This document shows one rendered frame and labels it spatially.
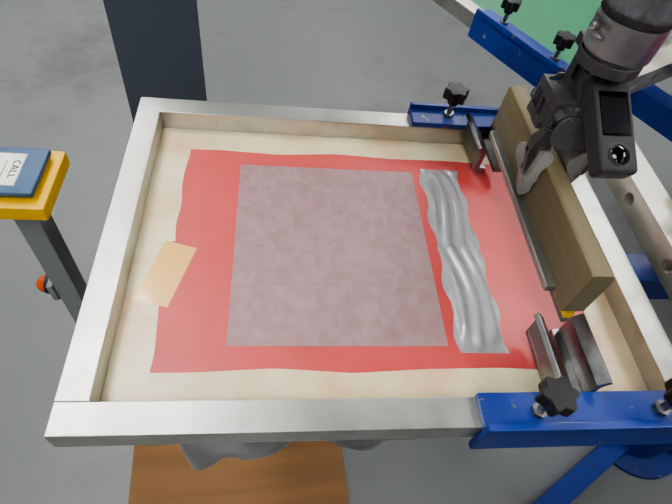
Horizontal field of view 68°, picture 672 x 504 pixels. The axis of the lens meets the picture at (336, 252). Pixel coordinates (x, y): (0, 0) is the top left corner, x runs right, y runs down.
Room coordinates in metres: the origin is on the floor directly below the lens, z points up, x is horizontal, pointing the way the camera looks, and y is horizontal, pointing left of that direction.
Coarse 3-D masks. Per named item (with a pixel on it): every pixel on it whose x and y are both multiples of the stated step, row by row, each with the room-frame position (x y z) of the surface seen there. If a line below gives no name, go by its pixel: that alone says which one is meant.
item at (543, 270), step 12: (492, 132) 0.67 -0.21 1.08; (492, 144) 0.65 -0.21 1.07; (504, 156) 0.62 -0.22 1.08; (504, 168) 0.59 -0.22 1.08; (516, 192) 0.54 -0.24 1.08; (516, 204) 0.52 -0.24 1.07; (528, 216) 0.50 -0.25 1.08; (528, 228) 0.48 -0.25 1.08; (528, 240) 0.46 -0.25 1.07; (540, 252) 0.44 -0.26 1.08; (540, 264) 0.42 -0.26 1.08; (540, 276) 0.40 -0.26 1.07; (552, 276) 0.40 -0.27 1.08; (552, 288) 0.39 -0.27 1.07
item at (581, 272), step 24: (528, 96) 0.68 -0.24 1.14; (504, 120) 0.67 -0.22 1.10; (528, 120) 0.62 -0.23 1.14; (504, 144) 0.64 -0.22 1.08; (552, 168) 0.53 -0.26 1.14; (528, 192) 0.53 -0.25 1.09; (552, 192) 0.49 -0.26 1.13; (552, 216) 0.46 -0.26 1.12; (576, 216) 0.45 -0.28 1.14; (552, 240) 0.44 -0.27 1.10; (576, 240) 0.41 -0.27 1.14; (552, 264) 0.41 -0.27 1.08; (576, 264) 0.39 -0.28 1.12; (600, 264) 0.38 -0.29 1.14; (576, 288) 0.36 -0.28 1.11; (600, 288) 0.36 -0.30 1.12
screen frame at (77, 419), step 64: (192, 128) 0.67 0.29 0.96; (256, 128) 0.70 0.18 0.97; (320, 128) 0.72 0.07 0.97; (384, 128) 0.75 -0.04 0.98; (448, 128) 0.77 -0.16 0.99; (128, 192) 0.47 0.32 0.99; (576, 192) 0.67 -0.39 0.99; (128, 256) 0.37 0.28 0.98; (640, 320) 0.43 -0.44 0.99; (64, 384) 0.18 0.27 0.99
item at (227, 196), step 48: (192, 192) 0.53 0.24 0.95; (240, 192) 0.55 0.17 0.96; (288, 192) 0.57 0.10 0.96; (336, 192) 0.59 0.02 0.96; (384, 192) 0.61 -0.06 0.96; (480, 192) 0.66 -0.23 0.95; (192, 240) 0.43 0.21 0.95; (240, 240) 0.45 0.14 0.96; (288, 240) 0.47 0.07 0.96; (336, 240) 0.49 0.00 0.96; (384, 240) 0.51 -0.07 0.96; (432, 240) 0.53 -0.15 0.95; (480, 240) 0.55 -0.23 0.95
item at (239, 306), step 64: (256, 256) 0.43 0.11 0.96; (320, 256) 0.45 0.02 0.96; (384, 256) 0.48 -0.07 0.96; (512, 256) 0.53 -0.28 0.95; (192, 320) 0.30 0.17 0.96; (256, 320) 0.32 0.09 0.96; (320, 320) 0.34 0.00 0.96; (384, 320) 0.36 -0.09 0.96; (448, 320) 0.38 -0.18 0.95; (512, 320) 0.41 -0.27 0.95
